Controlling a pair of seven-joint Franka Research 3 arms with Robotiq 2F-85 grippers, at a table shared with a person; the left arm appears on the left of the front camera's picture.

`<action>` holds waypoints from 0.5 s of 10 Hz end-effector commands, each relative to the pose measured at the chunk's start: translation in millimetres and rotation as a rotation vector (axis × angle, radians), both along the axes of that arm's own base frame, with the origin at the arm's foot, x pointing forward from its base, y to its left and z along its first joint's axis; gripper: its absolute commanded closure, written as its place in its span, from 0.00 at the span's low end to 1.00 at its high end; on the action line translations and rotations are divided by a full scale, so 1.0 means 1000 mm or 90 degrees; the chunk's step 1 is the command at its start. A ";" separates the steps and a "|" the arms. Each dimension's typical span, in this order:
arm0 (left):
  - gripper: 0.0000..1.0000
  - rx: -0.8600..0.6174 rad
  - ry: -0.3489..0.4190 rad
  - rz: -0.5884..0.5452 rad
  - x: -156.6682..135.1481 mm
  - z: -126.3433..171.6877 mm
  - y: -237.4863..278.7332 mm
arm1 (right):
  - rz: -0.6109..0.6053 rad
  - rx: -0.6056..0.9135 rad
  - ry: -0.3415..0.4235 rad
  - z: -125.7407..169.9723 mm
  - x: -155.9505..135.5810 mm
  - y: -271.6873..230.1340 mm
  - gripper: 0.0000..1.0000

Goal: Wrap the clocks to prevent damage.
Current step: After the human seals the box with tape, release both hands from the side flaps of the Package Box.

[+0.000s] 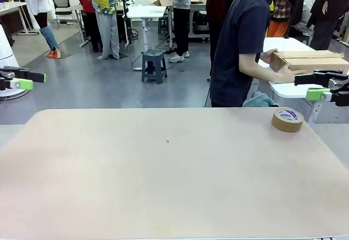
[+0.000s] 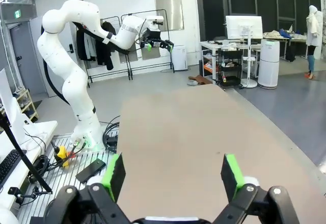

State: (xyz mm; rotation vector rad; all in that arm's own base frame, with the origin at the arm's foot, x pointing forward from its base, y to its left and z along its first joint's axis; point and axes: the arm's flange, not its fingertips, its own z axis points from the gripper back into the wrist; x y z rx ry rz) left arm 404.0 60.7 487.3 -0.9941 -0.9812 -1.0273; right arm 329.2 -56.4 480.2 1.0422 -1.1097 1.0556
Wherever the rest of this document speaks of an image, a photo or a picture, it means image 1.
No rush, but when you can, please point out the large brown cardboard box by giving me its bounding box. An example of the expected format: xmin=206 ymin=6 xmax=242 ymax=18
xmin=269 ymin=50 xmax=349 ymax=75

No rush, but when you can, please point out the person's right forearm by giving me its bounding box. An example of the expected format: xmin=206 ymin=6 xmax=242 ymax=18
xmin=245 ymin=57 xmax=284 ymax=84

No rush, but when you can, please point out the person's right hand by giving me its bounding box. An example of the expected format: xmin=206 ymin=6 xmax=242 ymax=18
xmin=275 ymin=69 xmax=306 ymax=85

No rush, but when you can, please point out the person's left hand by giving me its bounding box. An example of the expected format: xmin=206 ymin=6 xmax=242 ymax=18
xmin=258 ymin=48 xmax=279 ymax=64

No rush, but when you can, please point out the white rounded table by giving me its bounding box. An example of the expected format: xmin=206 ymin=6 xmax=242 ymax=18
xmin=257 ymin=37 xmax=349 ymax=123

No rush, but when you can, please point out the brown packing tape roll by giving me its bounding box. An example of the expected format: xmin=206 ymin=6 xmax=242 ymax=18
xmin=271 ymin=107 xmax=305 ymax=134

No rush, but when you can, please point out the light blue cloth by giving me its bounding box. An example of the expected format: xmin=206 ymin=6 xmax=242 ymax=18
xmin=242 ymin=91 xmax=279 ymax=108

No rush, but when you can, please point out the grey cloth pile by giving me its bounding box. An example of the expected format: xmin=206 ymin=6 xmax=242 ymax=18
xmin=293 ymin=4 xmax=313 ymax=36

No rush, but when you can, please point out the mannequin in black garment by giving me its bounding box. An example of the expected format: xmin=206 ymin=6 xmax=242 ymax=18
xmin=306 ymin=0 xmax=349 ymax=51

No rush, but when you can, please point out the white desk with metal legs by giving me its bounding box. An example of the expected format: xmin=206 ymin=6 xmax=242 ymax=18
xmin=0 ymin=1 xmax=40 ymax=36

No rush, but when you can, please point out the figure with plaid shirt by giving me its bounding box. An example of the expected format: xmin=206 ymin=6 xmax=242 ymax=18
xmin=266 ymin=0 xmax=291 ymax=38

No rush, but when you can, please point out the black office chair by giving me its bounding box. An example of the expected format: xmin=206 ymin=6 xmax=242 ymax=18
xmin=51 ymin=0 xmax=77 ymax=25

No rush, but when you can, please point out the person in navy t-shirt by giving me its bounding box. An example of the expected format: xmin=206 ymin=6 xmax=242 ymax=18
xmin=209 ymin=0 xmax=297 ymax=108

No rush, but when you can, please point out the figure in yellow floral top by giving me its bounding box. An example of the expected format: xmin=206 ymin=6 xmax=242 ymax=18
xmin=85 ymin=0 xmax=122 ymax=61

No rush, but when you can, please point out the black tripod stand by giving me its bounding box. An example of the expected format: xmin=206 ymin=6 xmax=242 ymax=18
xmin=119 ymin=0 xmax=133 ymax=46

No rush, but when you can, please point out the grey plastic stool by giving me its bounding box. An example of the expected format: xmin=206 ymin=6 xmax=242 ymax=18
xmin=141 ymin=49 xmax=169 ymax=85

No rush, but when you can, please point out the figure in maroon garment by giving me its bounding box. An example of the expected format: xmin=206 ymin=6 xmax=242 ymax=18
xmin=206 ymin=0 xmax=244 ymax=81

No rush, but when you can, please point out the white standing desk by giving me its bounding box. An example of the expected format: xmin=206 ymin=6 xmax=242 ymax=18
xmin=127 ymin=4 xmax=175 ymax=71

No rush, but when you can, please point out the grey work desk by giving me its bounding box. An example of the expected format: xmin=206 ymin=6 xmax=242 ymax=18
xmin=189 ymin=0 xmax=212 ymax=44

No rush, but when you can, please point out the dark small stool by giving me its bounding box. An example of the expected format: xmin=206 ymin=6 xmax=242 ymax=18
xmin=158 ymin=16 xmax=170 ymax=35

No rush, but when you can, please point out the person in grey hoodie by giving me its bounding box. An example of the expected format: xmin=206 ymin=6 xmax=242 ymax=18
xmin=166 ymin=0 xmax=193 ymax=63

